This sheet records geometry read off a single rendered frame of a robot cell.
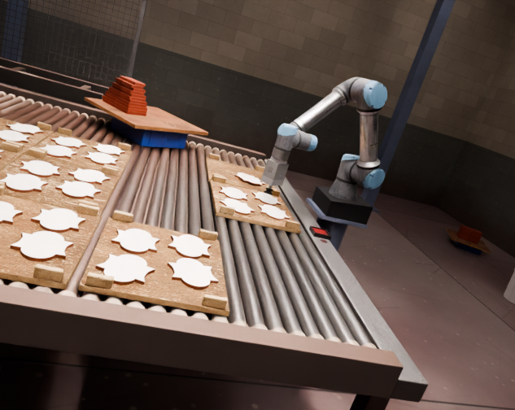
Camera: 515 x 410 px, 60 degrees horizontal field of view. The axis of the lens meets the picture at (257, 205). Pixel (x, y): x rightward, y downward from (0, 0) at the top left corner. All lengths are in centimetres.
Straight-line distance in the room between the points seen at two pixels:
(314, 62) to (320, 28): 47
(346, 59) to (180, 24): 251
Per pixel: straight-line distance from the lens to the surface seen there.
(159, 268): 122
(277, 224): 177
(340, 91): 223
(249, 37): 687
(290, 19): 700
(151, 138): 245
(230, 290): 125
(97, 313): 98
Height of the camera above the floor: 151
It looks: 17 degrees down
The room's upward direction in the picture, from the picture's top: 18 degrees clockwise
